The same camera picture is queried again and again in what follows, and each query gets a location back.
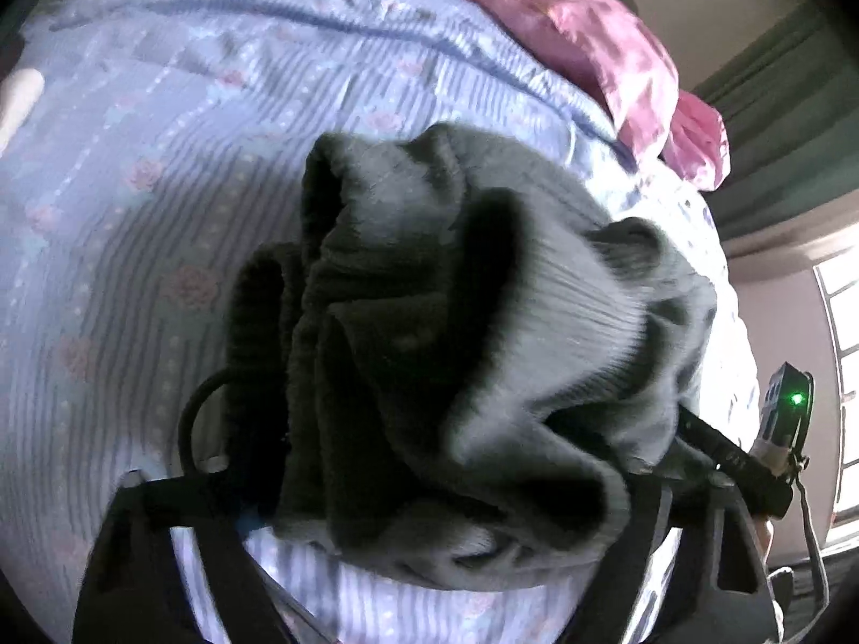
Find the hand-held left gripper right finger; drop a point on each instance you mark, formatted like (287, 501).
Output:
(691, 550)

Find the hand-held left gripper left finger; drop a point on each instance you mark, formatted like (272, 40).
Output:
(141, 563)

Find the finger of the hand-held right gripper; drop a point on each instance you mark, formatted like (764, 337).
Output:
(738, 466)

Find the grey sweat pants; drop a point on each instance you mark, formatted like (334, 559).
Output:
(470, 349)

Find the barred window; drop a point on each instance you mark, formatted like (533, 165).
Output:
(842, 362)

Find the green curtain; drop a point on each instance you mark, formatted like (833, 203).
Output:
(785, 134)

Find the blue striped bed sheet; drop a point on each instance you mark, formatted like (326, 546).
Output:
(134, 214)

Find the pink duvet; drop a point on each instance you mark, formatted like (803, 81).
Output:
(597, 47)

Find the folded white garment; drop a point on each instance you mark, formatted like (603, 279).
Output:
(20, 107)

